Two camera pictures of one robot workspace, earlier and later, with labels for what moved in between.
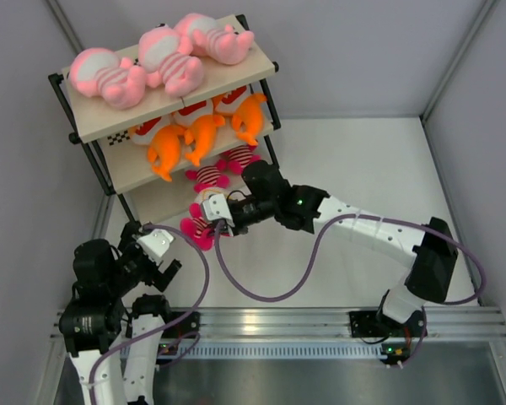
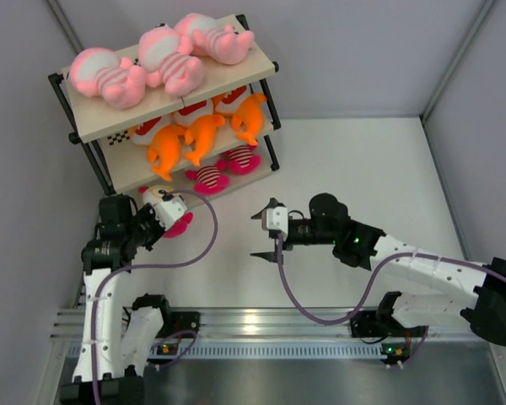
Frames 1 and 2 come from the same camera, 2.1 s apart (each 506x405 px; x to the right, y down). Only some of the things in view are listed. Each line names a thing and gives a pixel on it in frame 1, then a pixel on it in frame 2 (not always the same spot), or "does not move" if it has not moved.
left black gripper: (128, 245) → (148, 212)
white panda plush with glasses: (234, 161) does not move
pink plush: (222, 44) does not move
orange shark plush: (248, 119) does not move
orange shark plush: (201, 137) does not move
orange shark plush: (164, 152) does not move
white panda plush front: (199, 228) → (151, 196)
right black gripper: (237, 229) → (271, 256)
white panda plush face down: (207, 177) does not move
